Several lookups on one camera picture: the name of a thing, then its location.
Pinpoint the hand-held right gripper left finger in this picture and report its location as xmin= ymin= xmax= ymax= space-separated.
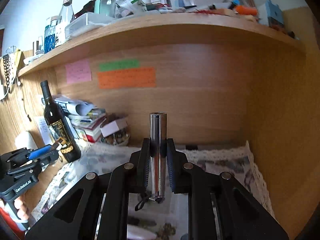
xmin=25 ymin=138 xmax=152 ymax=240

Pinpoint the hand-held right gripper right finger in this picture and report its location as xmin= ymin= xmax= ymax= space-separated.
xmin=166 ymin=138 xmax=290 ymax=240

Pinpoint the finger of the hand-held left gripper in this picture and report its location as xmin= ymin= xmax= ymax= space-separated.
xmin=5 ymin=144 xmax=60 ymax=162
xmin=7 ymin=150 xmax=60 ymax=176

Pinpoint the silver metal flashlight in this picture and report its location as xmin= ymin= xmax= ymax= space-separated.
xmin=135 ymin=113 xmax=168 ymax=212

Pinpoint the small brown gold vial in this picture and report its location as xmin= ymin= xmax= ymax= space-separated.
xmin=53 ymin=137 xmax=66 ymax=152

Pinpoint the person's left hand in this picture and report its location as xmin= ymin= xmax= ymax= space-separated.
xmin=14 ymin=197 xmax=32 ymax=230

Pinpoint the white paper roll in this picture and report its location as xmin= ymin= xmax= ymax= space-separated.
xmin=15 ymin=131 xmax=38 ymax=151

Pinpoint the white paper note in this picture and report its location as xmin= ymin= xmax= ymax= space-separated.
xmin=34 ymin=116 xmax=54 ymax=143

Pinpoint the dark wine bottle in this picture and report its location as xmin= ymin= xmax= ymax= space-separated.
xmin=40 ymin=80 xmax=82 ymax=163

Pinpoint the bowl of small trinkets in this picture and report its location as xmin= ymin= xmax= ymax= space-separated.
xmin=100 ymin=114 xmax=131 ymax=147

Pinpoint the white lace printed cloth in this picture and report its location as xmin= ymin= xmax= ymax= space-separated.
xmin=30 ymin=140 xmax=275 ymax=240

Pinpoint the stack of magazines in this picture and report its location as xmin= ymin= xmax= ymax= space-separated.
xmin=53 ymin=94 xmax=108 ymax=143

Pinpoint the pink sticky note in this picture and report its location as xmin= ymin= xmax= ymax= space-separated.
xmin=65 ymin=59 xmax=92 ymax=85

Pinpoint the orange sticky note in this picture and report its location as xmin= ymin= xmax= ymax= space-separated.
xmin=97 ymin=67 xmax=157 ymax=89

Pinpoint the yellow item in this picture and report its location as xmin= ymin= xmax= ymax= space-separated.
xmin=13 ymin=51 xmax=25 ymax=71

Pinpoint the green sticky note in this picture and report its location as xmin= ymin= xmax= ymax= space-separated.
xmin=99 ymin=59 xmax=139 ymax=72

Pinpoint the small drinking glass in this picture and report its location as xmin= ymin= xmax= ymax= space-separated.
xmin=32 ymin=36 xmax=45 ymax=55

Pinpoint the blue patterned glass bottle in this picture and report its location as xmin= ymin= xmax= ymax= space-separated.
xmin=44 ymin=17 xmax=56 ymax=54

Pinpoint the clear plastic box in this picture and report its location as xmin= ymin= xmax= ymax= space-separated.
xmin=64 ymin=12 xmax=116 ymax=41

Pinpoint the tall clear glass bottle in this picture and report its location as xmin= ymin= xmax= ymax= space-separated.
xmin=55 ymin=0 xmax=76 ymax=47

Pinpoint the wooden shelf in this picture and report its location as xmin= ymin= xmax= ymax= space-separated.
xmin=17 ymin=12 xmax=307 ymax=78

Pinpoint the mint green bottle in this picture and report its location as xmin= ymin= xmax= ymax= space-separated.
xmin=94 ymin=0 xmax=117 ymax=18

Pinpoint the white green tube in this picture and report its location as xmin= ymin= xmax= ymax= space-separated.
xmin=115 ymin=0 xmax=148 ymax=16

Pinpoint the orange cylinder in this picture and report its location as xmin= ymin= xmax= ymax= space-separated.
xmin=234 ymin=4 xmax=258 ymax=16

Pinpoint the light blue box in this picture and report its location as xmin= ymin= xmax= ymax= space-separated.
xmin=258 ymin=0 xmax=285 ymax=29

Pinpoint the beaded necklace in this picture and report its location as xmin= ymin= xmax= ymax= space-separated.
xmin=1 ymin=53 xmax=16 ymax=88

